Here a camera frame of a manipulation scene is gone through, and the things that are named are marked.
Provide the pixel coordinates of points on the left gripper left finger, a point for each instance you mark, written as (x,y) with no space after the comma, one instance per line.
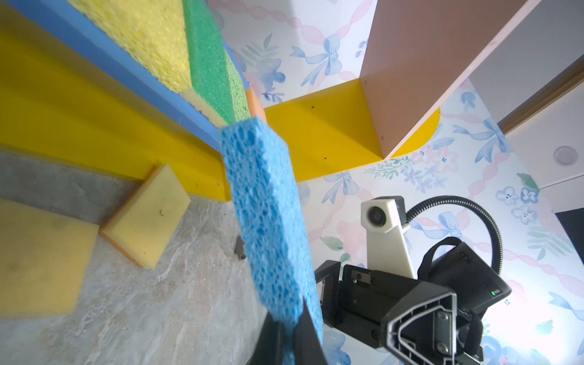
(269,349)

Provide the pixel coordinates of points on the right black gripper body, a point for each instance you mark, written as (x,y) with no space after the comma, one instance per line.
(355,300)

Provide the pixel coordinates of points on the light green sponge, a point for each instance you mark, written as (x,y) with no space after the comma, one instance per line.
(238,92)

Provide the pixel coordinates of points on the blue sponge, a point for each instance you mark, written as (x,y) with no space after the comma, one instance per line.
(267,203)

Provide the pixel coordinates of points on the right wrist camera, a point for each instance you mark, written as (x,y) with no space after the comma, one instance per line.
(384,219)

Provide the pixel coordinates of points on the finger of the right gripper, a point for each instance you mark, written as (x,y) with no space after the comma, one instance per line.
(421,327)

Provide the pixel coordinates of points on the orange pink sponge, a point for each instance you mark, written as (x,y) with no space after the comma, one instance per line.
(255,108)

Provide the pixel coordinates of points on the yellow shelf pink blue boards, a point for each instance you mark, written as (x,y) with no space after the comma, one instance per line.
(345,84)

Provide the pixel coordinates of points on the small brass metal piece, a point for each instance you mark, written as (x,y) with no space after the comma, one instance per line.
(240,248)

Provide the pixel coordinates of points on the dark green sponge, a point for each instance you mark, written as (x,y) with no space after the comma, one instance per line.
(209,90)

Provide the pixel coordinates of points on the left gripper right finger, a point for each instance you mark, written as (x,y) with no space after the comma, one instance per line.
(307,346)

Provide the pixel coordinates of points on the pale yellow sponge orange back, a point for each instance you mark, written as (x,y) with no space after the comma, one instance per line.
(143,227)

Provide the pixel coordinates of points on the bright yellow sponge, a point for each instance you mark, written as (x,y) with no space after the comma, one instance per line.
(152,32)

